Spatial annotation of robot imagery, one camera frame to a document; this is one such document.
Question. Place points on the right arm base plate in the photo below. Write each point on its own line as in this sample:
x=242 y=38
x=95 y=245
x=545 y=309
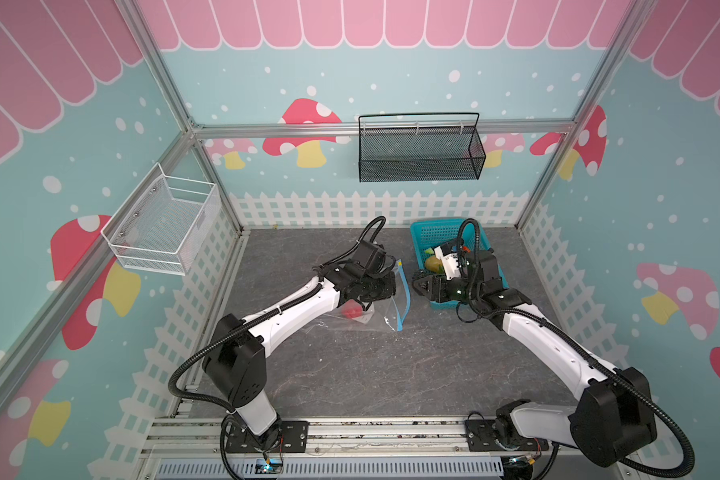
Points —
x=491 y=435

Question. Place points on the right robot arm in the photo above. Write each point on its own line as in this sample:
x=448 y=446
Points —
x=615 y=415

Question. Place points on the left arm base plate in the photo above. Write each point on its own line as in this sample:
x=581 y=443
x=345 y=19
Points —
x=281 y=437

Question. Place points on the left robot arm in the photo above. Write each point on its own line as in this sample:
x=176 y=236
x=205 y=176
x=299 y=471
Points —
x=235 y=360

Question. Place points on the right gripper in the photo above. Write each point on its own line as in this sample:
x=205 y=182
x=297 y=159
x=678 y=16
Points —
x=435 y=288

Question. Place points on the white wire mesh basket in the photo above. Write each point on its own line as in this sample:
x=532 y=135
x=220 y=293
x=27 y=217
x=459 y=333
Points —
x=163 y=224

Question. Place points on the teal plastic basket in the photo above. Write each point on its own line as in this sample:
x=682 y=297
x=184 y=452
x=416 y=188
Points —
x=428 y=234

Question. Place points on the clear zip top bag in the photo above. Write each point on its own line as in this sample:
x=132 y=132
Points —
x=384 y=315

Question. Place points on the white perforated cable tray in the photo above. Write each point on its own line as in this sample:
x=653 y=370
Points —
x=375 y=468

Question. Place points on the yellow toy potato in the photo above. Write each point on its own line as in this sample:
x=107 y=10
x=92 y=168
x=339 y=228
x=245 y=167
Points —
x=434 y=265

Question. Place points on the black wire mesh basket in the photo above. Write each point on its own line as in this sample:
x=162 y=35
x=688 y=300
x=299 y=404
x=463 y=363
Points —
x=410 y=147

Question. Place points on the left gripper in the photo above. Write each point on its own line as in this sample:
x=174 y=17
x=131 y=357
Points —
x=388 y=289

